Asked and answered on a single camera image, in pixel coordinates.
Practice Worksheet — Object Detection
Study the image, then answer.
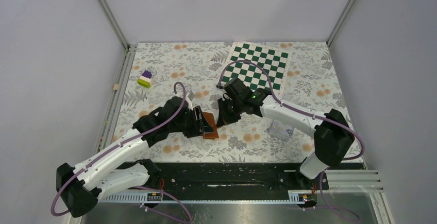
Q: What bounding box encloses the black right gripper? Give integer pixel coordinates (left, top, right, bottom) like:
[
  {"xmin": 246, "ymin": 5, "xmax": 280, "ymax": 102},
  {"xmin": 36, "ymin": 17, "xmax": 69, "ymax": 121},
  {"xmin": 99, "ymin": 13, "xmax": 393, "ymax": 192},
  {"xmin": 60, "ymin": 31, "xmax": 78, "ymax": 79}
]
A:
[{"xmin": 217, "ymin": 97, "xmax": 245, "ymax": 128}]

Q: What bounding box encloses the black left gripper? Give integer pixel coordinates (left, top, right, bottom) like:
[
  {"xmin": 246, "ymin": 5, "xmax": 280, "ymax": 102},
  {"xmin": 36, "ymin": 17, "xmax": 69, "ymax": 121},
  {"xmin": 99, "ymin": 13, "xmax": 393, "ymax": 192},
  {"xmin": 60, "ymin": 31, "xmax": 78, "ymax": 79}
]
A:
[{"xmin": 170, "ymin": 106, "xmax": 214, "ymax": 138}]

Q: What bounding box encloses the brown leather card holder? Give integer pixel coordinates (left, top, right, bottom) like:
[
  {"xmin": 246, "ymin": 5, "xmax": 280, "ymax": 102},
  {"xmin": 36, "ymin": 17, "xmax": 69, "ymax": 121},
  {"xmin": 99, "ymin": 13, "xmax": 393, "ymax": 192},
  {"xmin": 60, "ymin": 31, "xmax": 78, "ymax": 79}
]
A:
[{"xmin": 203, "ymin": 112, "xmax": 219, "ymax": 140}]

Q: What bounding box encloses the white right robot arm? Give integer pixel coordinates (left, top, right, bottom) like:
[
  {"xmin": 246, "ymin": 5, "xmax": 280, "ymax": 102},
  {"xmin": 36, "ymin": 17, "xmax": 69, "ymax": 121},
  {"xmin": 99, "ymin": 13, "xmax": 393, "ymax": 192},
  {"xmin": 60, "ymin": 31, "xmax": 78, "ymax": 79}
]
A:
[{"xmin": 216, "ymin": 78, "xmax": 355, "ymax": 189}]

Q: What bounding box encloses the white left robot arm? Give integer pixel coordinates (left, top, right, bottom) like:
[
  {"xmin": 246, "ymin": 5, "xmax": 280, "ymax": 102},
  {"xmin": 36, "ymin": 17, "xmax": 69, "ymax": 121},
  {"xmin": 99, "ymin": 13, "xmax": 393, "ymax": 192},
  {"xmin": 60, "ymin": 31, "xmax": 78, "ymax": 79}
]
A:
[{"xmin": 54, "ymin": 96, "xmax": 216, "ymax": 217}]

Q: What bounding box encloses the clear plastic card box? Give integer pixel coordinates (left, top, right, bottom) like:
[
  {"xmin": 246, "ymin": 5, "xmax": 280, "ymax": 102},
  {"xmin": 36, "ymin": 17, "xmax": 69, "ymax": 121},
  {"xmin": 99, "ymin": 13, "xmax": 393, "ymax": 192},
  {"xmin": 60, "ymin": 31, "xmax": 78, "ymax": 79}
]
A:
[{"xmin": 268, "ymin": 119, "xmax": 294, "ymax": 142}]

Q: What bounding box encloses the floral patterned table mat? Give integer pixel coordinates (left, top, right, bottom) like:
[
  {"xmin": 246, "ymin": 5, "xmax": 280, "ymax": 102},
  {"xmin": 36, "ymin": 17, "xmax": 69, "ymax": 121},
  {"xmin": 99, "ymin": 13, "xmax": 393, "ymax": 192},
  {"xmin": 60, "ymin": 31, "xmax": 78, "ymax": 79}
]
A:
[{"xmin": 112, "ymin": 41, "xmax": 363, "ymax": 164}]

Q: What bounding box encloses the green white checkerboard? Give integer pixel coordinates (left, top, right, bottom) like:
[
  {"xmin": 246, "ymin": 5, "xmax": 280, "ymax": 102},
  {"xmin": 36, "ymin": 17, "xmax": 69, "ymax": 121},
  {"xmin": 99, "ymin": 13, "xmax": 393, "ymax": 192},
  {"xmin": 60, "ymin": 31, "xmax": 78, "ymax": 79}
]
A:
[{"xmin": 219, "ymin": 42, "xmax": 290, "ymax": 97}]

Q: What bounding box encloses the purple white green block stack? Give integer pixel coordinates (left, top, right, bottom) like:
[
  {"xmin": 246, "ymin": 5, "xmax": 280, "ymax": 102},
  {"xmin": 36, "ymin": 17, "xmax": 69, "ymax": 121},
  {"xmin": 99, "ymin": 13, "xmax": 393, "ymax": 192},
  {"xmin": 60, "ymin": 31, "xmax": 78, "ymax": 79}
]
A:
[{"xmin": 137, "ymin": 70, "xmax": 152, "ymax": 88}]

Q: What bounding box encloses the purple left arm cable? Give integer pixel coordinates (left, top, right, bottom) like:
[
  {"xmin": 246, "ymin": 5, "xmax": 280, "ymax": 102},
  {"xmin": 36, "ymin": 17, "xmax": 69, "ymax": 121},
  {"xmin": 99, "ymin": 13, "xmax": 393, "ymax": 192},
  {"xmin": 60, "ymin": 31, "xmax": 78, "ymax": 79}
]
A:
[{"xmin": 50, "ymin": 81, "xmax": 188, "ymax": 217}]

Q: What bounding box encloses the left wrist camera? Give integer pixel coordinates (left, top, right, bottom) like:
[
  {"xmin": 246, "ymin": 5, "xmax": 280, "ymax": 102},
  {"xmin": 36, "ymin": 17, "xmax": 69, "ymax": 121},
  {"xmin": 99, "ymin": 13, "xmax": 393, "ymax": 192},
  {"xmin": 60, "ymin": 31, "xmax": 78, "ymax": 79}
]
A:
[{"xmin": 188, "ymin": 92, "xmax": 195, "ymax": 101}]

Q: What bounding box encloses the white slotted cable duct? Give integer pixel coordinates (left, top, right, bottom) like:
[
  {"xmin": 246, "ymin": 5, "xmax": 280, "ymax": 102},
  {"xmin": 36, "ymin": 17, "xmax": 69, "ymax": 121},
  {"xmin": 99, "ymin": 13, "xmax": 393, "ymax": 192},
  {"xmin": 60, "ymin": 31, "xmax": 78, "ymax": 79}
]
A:
[{"xmin": 99, "ymin": 190, "xmax": 317, "ymax": 204}]

